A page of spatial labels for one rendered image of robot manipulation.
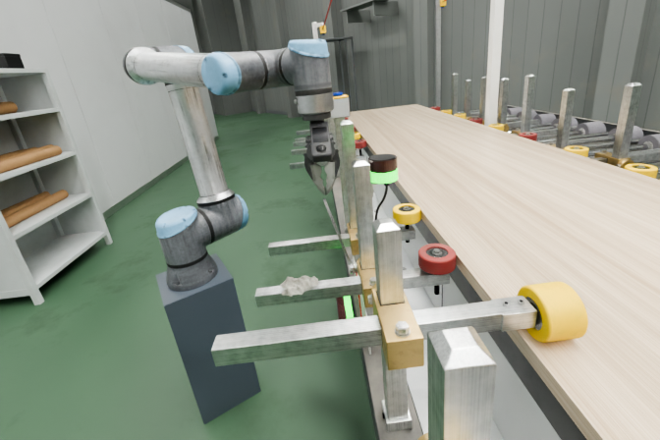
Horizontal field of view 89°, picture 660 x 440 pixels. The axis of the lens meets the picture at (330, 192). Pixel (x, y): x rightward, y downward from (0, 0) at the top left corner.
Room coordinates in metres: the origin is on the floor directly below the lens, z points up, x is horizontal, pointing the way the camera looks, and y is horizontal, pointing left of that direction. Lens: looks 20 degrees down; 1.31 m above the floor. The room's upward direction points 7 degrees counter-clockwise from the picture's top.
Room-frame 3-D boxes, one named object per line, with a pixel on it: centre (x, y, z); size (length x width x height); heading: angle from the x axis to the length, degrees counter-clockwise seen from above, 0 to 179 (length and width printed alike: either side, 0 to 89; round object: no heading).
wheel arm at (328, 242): (0.89, -0.02, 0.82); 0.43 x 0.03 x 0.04; 91
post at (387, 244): (0.43, -0.07, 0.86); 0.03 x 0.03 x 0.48; 1
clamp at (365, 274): (0.66, -0.07, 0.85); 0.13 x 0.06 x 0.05; 1
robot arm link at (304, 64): (0.85, 0.01, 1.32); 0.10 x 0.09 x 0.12; 46
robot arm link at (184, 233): (1.16, 0.57, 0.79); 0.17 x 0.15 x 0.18; 136
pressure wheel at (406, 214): (0.89, -0.22, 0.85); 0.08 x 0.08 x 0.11
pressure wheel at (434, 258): (0.64, -0.22, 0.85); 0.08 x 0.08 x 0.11
